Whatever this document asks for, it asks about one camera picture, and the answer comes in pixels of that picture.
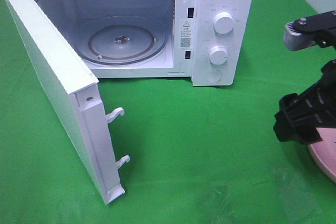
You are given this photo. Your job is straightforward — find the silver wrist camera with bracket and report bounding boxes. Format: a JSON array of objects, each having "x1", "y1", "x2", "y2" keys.
[{"x1": 283, "y1": 10, "x2": 335, "y2": 51}]

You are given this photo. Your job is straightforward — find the green table cloth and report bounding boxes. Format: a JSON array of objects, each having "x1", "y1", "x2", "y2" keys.
[{"x1": 1, "y1": 0, "x2": 335, "y2": 223}]

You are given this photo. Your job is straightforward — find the pink round plate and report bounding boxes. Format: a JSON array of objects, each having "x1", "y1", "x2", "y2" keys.
[{"x1": 308, "y1": 128, "x2": 336, "y2": 183}]

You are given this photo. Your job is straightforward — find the glass microwave turntable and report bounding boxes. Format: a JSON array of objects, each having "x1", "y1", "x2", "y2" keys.
[{"x1": 74, "y1": 16, "x2": 172, "y2": 66}]

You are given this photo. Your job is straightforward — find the white round knob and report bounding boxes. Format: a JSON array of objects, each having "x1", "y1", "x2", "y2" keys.
[
  {"x1": 209, "y1": 46, "x2": 228, "y2": 65},
  {"x1": 213, "y1": 12, "x2": 234, "y2": 34}
]

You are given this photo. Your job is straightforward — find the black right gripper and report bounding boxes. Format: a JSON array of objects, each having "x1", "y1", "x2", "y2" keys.
[{"x1": 273, "y1": 60, "x2": 335, "y2": 144}]

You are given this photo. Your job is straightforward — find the white round door button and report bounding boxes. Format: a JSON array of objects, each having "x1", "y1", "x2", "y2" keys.
[{"x1": 206, "y1": 70, "x2": 222, "y2": 83}]

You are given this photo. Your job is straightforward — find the white microwave oven body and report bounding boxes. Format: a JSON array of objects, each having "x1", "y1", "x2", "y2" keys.
[{"x1": 34, "y1": 0, "x2": 251, "y2": 86}]

